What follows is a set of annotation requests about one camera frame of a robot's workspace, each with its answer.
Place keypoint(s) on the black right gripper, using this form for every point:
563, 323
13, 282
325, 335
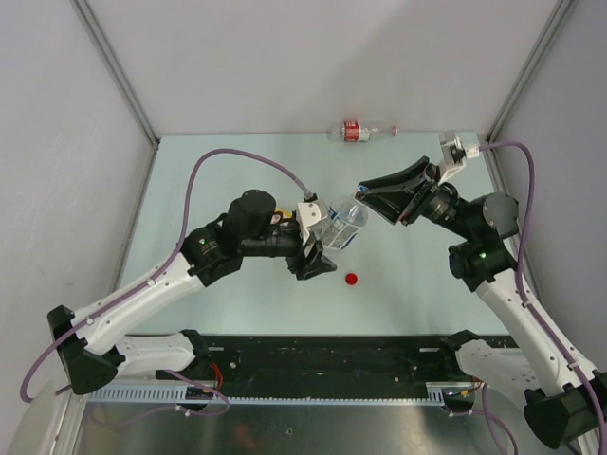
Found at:
401, 205

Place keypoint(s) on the red bottle cap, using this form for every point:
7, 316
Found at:
351, 278

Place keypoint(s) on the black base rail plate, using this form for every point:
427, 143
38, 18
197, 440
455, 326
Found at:
310, 362

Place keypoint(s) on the blue-label clear drink bottle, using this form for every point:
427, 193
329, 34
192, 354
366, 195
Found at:
347, 218

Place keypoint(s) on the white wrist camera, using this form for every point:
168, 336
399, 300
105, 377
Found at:
454, 155
312, 217

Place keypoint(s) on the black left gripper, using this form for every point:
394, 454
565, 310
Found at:
316, 263

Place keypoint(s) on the yellow juice bottle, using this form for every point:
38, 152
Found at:
282, 215

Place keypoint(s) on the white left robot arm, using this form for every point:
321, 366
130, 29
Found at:
95, 343

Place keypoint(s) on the grey slotted cable duct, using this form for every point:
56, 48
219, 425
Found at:
394, 394

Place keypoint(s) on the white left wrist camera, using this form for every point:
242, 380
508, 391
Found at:
312, 217

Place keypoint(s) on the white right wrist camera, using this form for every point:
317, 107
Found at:
454, 155

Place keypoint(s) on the clear red-label water bottle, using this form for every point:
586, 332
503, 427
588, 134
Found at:
354, 131

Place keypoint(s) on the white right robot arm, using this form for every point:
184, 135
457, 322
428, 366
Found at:
561, 393

